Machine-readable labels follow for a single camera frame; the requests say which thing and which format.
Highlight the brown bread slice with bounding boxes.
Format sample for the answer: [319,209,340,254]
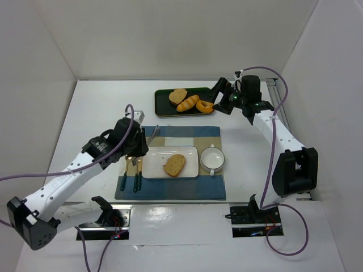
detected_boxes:
[168,88,188,105]
[163,154,186,177]

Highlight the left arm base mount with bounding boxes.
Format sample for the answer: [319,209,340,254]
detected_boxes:
[78,205,132,241]

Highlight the golden bread roll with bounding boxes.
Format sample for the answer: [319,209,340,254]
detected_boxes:
[176,95,200,112]

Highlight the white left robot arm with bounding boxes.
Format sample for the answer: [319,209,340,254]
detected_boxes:
[7,111,149,250]

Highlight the dark green serving tray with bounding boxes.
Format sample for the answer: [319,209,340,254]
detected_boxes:
[154,87,210,117]

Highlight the gold spoon green handle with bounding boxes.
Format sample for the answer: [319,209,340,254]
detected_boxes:
[120,156,134,192]

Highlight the orange glazed donut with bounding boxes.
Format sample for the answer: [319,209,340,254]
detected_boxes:
[196,100,214,114]

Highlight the white soup cup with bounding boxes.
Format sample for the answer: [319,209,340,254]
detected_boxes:
[200,144,225,176]

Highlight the gold fork green handle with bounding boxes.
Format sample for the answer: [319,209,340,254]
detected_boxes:
[133,157,142,193]

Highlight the white rectangular plate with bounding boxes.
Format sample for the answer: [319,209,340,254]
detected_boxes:
[142,146,199,179]

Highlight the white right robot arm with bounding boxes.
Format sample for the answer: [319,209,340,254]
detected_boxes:
[208,75,318,223]

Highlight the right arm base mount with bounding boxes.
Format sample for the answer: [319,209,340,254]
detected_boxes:
[225,206,284,238]

